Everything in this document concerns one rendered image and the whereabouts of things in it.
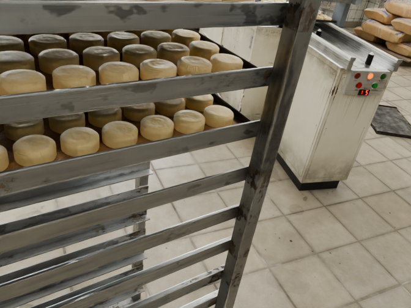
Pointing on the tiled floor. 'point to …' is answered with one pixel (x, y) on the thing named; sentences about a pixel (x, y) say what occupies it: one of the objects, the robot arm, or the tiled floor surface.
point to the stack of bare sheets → (391, 122)
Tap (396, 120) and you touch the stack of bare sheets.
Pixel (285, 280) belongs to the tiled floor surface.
